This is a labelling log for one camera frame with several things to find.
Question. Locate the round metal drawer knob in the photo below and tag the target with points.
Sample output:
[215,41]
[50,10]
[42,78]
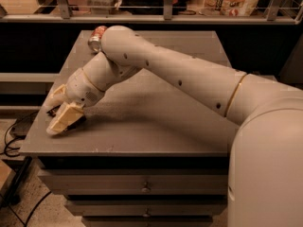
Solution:
[146,188]

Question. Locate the grey drawer cabinet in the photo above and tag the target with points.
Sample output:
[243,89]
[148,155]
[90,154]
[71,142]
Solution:
[143,130]

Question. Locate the red soda can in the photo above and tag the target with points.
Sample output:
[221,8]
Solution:
[94,41]

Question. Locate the lower metal drawer knob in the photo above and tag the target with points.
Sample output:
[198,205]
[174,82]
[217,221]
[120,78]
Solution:
[146,213]

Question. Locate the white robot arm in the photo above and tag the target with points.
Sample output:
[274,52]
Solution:
[265,182]

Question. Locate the black bag behind glass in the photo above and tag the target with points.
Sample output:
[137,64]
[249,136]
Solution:
[151,7]

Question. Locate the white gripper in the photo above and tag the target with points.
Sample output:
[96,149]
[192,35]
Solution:
[80,89]

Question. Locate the metal glass railing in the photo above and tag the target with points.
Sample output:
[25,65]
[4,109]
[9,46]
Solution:
[282,12]

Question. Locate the dark power adapter box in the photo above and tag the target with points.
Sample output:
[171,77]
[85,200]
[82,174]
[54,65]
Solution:
[22,125]

